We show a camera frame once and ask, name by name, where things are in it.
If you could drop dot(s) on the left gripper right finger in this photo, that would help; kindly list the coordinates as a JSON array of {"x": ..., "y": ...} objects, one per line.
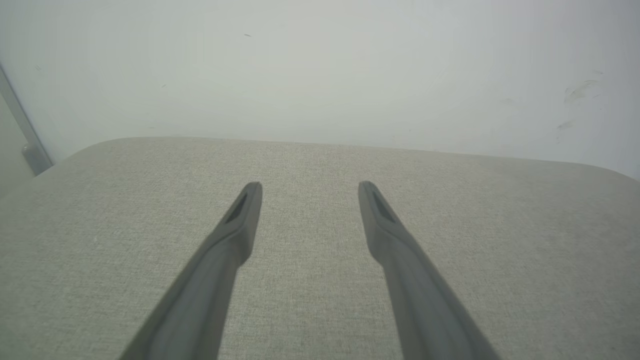
[{"x": 425, "y": 305}]

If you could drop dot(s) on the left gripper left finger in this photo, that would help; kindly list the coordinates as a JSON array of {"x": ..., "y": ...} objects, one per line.
[{"x": 200, "y": 290}]

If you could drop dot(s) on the grey metal frame strip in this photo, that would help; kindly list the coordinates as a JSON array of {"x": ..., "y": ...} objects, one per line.
[{"x": 30, "y": 145}]

